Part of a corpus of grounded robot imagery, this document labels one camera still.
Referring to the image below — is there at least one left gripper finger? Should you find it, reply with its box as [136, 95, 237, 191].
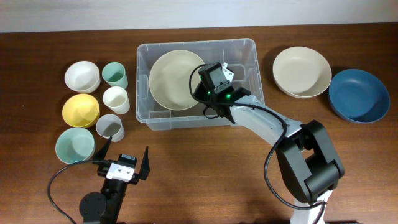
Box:
[139, 146, 150, 180]
[93, 136, 113, 164]

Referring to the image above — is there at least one beige large bowl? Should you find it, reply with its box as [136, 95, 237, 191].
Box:
[149, 50, 204, 111]
[272, 47, 332, 98]

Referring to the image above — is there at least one dark blue large bowl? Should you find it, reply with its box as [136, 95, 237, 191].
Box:
[328, 69, 391, 124]

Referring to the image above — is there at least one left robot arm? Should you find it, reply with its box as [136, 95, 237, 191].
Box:
[79, 138, 150, 223]

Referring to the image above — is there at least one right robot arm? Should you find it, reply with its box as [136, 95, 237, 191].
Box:
[189, 62, 345, 223]

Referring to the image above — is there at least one clear plastic storage container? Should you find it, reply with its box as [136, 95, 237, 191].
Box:
[136, 38, 265, 131]

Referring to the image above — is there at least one mint green small bowl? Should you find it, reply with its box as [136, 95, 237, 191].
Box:
[55, 128, 96, 164]

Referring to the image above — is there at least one grey cup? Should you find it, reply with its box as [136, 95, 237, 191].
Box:
[96, 114, 125, 142]

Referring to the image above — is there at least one yellow small bowl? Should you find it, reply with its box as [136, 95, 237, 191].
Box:
[62, 93, 100, 128]

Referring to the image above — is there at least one cream white cup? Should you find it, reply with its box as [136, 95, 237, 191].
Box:
[103, 86, 130, 114]

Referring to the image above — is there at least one white small bowl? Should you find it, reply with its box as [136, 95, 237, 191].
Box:
[64, 61, 101, 93]

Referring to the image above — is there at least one mint green cup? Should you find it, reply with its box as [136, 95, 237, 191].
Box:
[101, 62, 128, 89]

